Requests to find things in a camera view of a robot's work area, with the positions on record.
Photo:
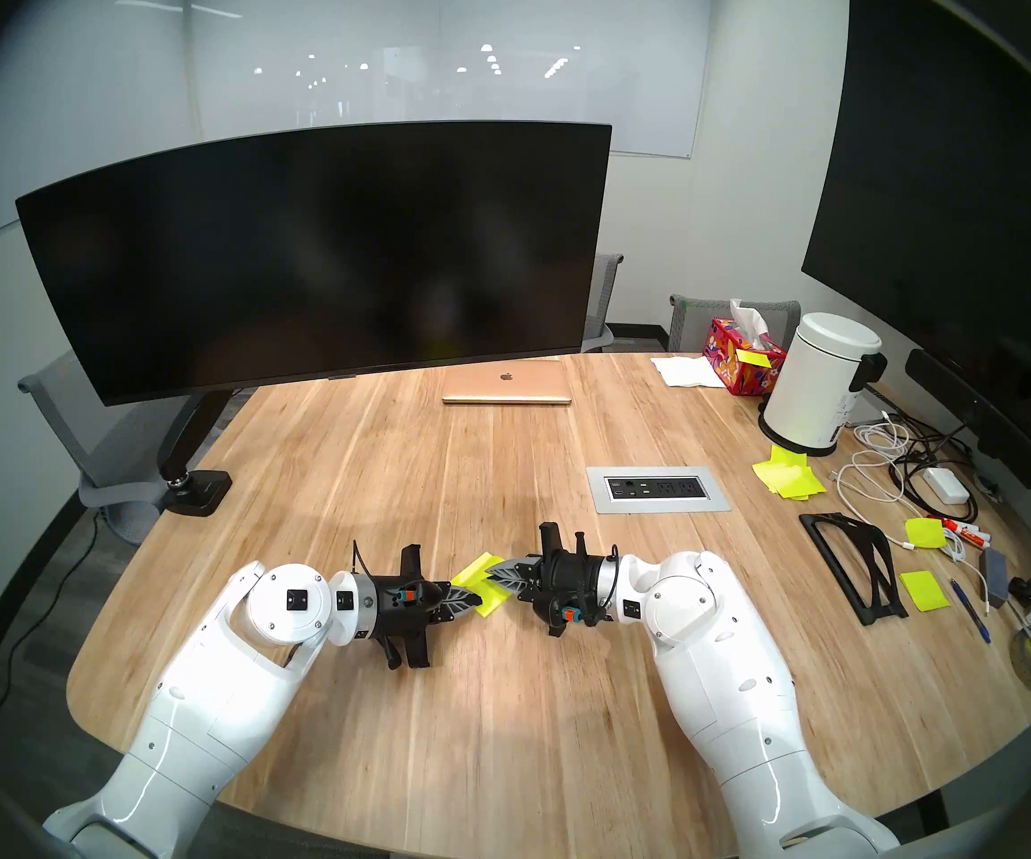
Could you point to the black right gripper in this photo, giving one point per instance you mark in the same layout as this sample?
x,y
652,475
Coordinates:
x,y
573,584

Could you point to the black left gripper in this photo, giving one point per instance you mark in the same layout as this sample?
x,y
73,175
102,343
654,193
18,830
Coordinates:
x,y
390,607

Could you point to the single yellow sticky note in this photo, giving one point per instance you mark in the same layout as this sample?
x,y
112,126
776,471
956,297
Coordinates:
x,y
472,573

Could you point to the yellow sticky note pad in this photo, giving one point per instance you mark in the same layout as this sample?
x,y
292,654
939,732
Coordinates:
x,y
490,608

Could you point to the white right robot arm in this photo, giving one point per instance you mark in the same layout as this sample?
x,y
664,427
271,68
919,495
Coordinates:
x,y
730,669

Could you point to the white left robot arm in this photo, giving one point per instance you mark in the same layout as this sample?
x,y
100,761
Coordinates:
x,y
211,705

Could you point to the crumpled yellow sticky notes pile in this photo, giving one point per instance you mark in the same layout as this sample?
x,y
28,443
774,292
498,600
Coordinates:
x,y
788,472

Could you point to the small yellow sticky note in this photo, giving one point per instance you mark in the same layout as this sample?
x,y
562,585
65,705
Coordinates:
x,y
752,358

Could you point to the curved black computer monitor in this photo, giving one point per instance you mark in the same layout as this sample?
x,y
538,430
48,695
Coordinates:
x,y
318,258

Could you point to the flat yellow sticky note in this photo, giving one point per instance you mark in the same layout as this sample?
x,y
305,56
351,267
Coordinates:
x,y
924,591

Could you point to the curled yellow sticky note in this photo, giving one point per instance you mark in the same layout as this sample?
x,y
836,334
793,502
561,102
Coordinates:
x,y
925,533

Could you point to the silver table power outlet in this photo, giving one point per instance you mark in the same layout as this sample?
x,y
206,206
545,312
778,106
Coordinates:
x,y
658,489

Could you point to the rose gold closed laptop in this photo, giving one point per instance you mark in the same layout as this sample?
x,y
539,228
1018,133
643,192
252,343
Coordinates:
x,y
506,383

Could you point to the white paper napkin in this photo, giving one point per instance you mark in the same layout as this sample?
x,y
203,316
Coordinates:
x,y
685,371

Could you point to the grey mesh office chair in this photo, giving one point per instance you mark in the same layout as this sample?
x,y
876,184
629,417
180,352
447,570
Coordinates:
x,y
86,446
694,325
600,298

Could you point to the colourful floral tissue box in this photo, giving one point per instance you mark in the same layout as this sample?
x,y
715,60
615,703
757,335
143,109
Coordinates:
x,y
739,369

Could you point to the white cylindrical pedal bin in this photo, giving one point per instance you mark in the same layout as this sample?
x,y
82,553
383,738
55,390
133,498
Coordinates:
x,y
810,387

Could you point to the white power adapter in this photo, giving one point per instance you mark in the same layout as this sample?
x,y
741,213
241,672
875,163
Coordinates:
x,y
946,484

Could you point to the red white marker pen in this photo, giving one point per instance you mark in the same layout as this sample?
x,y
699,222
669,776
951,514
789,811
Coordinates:
x,y
967,532

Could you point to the blue ballpoint pen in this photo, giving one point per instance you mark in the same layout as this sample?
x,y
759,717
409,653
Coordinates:
x,y
970,610

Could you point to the grey whiteboard eraser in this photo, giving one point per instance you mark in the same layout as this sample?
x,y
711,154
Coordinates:
x,y
996,578

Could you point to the black video sound bar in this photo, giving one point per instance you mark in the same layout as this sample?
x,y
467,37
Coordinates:
x,y
971,414

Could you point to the small black clip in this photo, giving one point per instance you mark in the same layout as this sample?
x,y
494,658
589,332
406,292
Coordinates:
x,y
1025,591

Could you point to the black frame laptop stand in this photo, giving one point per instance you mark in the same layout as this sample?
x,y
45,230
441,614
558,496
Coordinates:
x,y
886,612

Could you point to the glass wall whiteboard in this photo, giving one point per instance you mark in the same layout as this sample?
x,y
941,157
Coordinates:
x,y
408,52

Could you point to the large black wall television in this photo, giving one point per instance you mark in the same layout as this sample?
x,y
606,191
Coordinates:
x,y
954,195

